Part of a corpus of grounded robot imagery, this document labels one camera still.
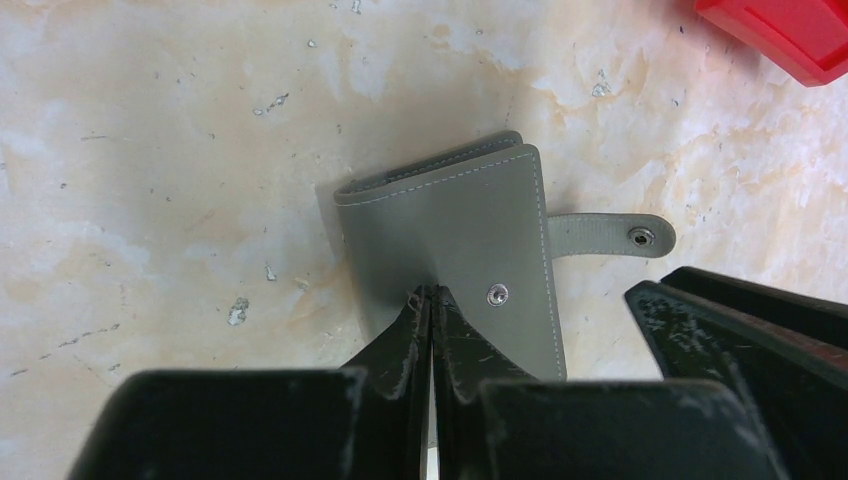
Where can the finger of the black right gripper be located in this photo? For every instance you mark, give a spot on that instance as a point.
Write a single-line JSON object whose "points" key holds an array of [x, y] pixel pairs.
{"points": [[784, 355]]}

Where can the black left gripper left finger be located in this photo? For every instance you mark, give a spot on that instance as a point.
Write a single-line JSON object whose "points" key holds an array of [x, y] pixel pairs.
{"points": [[367, 419]]}

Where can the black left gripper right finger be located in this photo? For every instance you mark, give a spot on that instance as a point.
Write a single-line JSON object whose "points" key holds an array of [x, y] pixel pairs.
{"points": [[496, 421]]}

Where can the grey leather card holder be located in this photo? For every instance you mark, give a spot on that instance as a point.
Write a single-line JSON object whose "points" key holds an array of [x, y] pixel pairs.
{"points": [[474, 220]]}

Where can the red plastic bin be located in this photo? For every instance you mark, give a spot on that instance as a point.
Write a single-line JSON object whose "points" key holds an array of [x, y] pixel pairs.
{"points": [[806, 38]]}

